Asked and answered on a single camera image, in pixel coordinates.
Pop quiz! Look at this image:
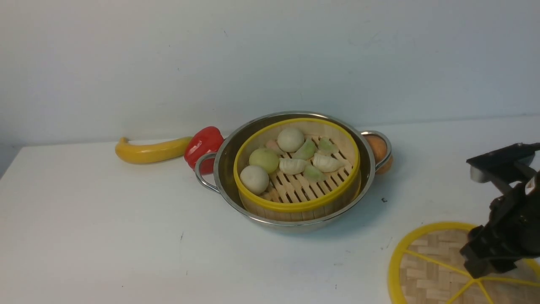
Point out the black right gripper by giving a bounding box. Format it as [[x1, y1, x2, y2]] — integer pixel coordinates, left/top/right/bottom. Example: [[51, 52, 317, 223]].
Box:
[[459, 172, 539, 279]]

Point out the yellow-rimmed woven steamer lid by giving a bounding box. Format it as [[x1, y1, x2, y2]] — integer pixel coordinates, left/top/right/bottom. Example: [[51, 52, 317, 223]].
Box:
[[388, 222, 540, 304]]

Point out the yellow-rimmed bamboo steamer basket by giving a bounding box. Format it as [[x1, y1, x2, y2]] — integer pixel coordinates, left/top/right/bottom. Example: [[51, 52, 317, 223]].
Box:
[[234, 120, 359, 212]]

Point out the stainless steel pot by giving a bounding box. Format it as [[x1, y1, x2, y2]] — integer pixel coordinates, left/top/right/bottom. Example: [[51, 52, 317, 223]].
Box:
[[194, 111, 392, 233]]

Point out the brown toy bread roll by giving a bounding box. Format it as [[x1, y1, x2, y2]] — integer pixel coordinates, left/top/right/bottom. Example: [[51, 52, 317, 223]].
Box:
[[364, 135, 394, 175]]

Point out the cream toy dumpling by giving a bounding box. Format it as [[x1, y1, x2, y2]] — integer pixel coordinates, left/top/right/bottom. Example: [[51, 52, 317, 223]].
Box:
[[312, 153, 345, 173]]

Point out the light green toy dumpling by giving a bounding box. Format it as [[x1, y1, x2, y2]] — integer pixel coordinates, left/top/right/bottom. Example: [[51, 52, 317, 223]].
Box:
[[302, 163, 327, 183]]

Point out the pale green toy dumpling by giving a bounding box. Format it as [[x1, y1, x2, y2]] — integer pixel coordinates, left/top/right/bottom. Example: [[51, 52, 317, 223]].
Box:
[[317, 137, 339, 156]]

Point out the white toy dumpling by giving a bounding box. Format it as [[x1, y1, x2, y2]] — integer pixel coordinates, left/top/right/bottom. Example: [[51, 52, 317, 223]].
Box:
[[278, 158, 308, 175]]

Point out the white toy bun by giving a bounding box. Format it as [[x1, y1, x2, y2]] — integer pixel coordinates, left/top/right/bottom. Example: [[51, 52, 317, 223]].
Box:
[[276, 127, 305, 153], [240, 165, 270, 195]]

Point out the pink toy dumpling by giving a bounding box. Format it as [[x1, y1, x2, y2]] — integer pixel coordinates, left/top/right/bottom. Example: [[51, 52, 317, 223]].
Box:
[[265, 140, 285, 155]]

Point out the yellow-green toy bun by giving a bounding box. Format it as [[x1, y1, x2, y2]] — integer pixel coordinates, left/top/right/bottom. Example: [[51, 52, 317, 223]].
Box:
[[248, 148, 280, 174]]

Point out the red toy bell pepper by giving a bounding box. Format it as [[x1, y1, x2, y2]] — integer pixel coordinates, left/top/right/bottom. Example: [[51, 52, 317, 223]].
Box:
[[184, 126, 224, 171]]

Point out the yellow toy banana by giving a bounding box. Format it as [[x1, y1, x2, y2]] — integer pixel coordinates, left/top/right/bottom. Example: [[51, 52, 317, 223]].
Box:
[[114, 136, 192, 164]]

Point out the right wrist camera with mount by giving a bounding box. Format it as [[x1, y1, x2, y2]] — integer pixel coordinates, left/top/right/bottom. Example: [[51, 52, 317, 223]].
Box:
[[466, 143, 540, 194]]

